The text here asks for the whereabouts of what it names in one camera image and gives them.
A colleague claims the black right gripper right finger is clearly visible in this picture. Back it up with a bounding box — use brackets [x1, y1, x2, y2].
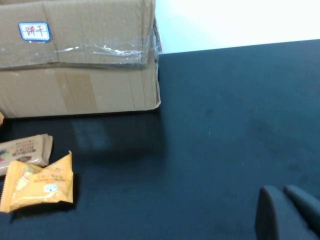
[283, 184, 320, 233]

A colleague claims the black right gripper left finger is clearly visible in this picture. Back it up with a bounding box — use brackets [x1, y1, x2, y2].
[254, 185, 312, 240]

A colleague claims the small yellow snack packet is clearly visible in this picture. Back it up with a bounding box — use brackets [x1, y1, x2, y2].
[0, 150, 74, 213]

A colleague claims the taped cardboard box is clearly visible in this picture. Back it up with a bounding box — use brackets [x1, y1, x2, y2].
[0, 0, 162, 120]

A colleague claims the clear packing tape strip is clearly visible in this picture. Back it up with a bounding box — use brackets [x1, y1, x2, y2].
[0, 42, 162, 70]

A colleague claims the brown biscuit packet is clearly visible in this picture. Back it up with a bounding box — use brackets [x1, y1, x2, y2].
[0, 133, 54, 177]

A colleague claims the white sticker on taped box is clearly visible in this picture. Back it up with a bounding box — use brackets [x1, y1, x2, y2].
[18, 21, 52, 43]

